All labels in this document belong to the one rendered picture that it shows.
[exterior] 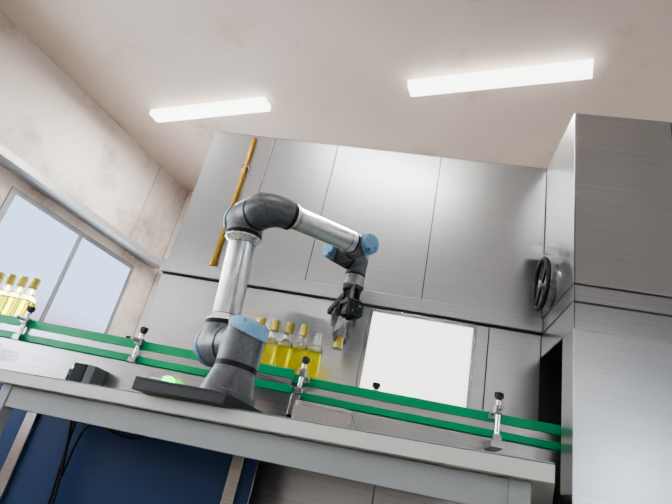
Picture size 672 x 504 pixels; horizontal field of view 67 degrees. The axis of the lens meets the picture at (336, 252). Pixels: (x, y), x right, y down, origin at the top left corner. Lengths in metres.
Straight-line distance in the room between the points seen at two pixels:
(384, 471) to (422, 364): 0.93
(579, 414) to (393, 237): 1.03
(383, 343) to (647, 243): 1.00
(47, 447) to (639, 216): 2.16
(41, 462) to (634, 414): 1.86
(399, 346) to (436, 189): 0.77
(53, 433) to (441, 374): 1.38
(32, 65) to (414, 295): 3.93
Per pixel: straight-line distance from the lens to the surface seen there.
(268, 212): 1.55
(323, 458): 1.20
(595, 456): 1.74
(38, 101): 5.11
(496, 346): 2.13
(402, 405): 1.84
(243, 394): 1.36
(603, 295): 1.89
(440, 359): 2.05
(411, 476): 1.14
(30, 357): 2.14
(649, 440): 1.81
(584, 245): 1.95
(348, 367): 2.03
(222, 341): 1.43
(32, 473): 2.06
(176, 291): 2.33
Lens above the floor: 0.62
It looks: 25 degrees up
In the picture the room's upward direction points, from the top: 13 degrees clockwise
